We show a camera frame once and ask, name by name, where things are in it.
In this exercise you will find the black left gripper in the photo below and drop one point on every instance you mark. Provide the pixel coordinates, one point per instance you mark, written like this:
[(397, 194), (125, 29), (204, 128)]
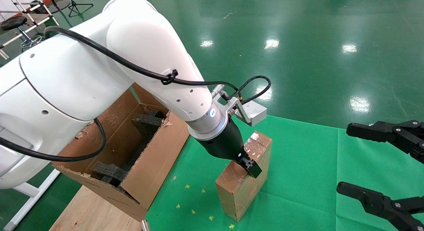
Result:
[(225, 143)]

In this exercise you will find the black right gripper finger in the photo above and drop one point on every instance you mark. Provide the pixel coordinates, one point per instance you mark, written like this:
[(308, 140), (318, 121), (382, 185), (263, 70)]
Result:
[(364, 196), (367, 130)]

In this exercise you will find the small taped cardboard box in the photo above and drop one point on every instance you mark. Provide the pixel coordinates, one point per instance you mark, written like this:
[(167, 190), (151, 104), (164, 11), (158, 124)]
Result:
[(238, 198)]

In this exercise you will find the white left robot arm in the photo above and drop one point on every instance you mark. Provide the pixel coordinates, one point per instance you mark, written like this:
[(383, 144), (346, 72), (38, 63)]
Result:
[(66, 75)]

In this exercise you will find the large open cardboard carton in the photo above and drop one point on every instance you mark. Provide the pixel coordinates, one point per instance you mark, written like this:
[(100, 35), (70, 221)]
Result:
[(155, 164)]

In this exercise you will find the green table cloth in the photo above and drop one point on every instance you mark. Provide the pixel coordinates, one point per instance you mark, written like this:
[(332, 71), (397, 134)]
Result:
[(298, 178)]

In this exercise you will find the black foam insert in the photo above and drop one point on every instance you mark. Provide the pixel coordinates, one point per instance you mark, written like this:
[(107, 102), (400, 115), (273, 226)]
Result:
[(147, 121), (109, 171)]

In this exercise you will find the silver cloth clip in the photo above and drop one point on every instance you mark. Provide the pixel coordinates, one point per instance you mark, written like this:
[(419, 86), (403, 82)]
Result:
[(144, 225)]

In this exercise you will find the black tripod stand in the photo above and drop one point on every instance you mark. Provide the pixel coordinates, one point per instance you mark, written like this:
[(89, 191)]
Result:
[(75, 6)]

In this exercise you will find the black round base stand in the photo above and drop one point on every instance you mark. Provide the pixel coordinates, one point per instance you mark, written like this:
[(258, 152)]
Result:
[(59, 6)]

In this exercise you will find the black round stool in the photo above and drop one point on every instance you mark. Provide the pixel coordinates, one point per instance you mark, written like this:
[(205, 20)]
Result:
[(13, 22)]

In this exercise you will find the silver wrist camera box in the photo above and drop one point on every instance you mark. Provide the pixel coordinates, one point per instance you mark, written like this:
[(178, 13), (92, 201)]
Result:
[(253, 112)]

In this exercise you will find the white table frame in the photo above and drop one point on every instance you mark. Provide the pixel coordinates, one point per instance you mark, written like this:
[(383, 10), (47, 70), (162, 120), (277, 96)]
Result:
[(33, 198)]

